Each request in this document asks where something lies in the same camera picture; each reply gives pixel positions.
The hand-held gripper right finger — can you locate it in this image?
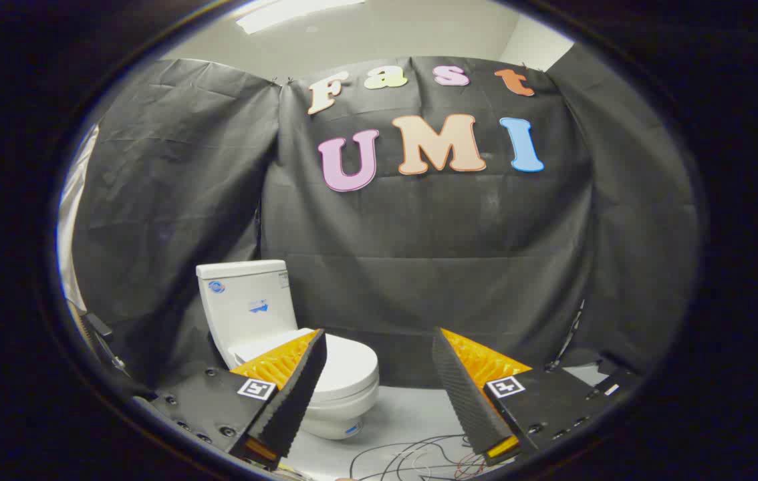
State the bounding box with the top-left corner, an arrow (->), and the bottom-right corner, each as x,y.
431,326 -> 644,467

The white ceramic toilet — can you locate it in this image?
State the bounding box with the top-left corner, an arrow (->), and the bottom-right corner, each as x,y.
196,259 -> 380,441

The tangle of black cables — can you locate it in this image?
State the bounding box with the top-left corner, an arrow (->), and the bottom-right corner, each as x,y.
349,434 -> 487,481

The white cable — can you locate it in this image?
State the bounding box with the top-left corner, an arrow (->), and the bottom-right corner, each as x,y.
389,446 -> 463,481

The white toilet lid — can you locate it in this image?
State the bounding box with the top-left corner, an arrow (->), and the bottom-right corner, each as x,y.
229,327 -> 380,402

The black backdrop cloth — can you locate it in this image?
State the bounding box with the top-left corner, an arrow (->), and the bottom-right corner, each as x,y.
70,55 -> 699,391

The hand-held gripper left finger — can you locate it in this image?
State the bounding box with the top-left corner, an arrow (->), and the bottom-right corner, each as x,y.
135,327 -> 328,472

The thin black pole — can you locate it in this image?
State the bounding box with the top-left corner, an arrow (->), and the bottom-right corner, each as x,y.
543,299 -> 587,372

